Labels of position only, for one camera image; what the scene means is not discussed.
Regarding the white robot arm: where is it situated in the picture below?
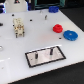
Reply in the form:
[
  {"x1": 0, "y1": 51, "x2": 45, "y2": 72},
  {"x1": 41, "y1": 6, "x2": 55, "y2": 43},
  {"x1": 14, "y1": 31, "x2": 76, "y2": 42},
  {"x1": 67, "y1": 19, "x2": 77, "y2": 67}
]
[{"x1": 5, "y1": 0, "x2": 27, "y2": 13}]

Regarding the blue gear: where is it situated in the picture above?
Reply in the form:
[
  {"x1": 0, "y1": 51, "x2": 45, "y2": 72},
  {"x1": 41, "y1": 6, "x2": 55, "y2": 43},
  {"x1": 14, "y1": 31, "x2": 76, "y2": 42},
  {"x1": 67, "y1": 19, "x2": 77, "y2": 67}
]
[{"x1": 63, "y1": 30, "x2": 78, "y2": 41}]

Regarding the small blue part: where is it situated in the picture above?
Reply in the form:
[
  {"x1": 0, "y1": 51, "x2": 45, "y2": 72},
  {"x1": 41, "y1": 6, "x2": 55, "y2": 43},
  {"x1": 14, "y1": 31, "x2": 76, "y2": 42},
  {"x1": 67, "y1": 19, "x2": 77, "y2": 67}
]
[{"x1": 49, "y1": 6, "x2": 59, "y2": 13}]

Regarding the white board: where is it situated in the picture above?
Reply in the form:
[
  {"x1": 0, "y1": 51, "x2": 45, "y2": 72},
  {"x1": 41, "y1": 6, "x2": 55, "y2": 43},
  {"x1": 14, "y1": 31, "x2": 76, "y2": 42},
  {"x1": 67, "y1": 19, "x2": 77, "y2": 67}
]
[{"x1": 0, "y1": 9, "x2": 84, "y2": 84}]

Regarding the peg base plate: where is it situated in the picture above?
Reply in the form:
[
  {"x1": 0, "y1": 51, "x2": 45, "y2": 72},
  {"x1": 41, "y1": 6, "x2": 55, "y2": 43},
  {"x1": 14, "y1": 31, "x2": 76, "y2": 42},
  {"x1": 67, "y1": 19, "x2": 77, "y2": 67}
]
[{"x1": 25, "y1": 46, "x2": 65, "y2": 67}]

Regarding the beige connector block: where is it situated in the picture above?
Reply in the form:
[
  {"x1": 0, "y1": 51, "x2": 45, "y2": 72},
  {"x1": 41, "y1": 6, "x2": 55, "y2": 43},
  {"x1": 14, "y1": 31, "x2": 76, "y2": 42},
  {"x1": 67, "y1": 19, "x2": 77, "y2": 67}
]
[{"x1": 13, "y1": 18, "x2": 25, "y2": 36}]

